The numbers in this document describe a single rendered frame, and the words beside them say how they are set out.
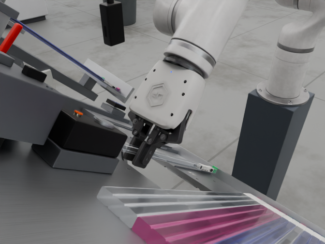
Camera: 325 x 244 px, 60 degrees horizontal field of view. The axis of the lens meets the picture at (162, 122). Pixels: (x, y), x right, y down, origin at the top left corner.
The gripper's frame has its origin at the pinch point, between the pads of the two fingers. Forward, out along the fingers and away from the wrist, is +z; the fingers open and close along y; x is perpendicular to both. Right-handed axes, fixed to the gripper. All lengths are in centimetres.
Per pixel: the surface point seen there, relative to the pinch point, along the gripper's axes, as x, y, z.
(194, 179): 12.1, 4.9, 0.4
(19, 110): -25.1, 7.8, -1.2
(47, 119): -22.4, 7.6, -1.2
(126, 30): 204, -282, -100
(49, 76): 14, -60, -3
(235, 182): 31.0, 5.5, -2.2
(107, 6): -19.3, 2.4, -13.7
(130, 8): 202, -294, -131
